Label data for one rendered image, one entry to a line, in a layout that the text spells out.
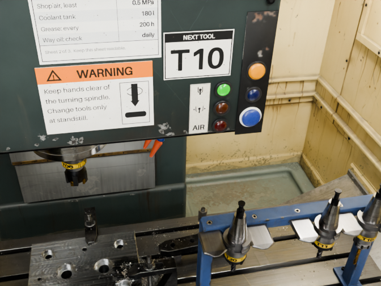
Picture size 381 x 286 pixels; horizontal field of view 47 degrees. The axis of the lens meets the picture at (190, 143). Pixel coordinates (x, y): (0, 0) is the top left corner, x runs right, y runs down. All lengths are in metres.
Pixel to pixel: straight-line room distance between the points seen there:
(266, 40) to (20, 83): 0.34
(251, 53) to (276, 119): 1.44
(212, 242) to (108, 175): 0.64
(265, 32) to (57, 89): 0.30
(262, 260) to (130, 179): 0.53
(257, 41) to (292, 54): 1.29
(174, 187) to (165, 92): 1.03
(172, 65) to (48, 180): 1.00
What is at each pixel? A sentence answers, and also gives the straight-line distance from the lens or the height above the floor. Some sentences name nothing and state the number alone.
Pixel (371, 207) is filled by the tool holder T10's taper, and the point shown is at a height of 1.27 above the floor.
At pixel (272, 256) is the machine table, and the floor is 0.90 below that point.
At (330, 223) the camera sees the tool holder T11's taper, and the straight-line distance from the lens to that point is 1.06.
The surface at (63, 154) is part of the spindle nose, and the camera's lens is 0.85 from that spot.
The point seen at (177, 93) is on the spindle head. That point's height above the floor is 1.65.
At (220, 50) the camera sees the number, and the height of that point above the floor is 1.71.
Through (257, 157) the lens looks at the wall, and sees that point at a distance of 2.16.
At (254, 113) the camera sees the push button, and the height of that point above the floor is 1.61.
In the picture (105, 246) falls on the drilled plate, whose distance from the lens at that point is 1.31.
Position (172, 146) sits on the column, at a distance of 1.55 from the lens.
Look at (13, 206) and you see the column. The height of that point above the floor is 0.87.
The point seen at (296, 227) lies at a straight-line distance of 1.07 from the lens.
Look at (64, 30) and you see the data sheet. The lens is 0.60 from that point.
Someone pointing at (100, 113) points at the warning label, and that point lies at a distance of 0.65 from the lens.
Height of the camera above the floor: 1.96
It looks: 36 degrees down
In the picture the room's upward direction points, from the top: 2 degrees clockwise
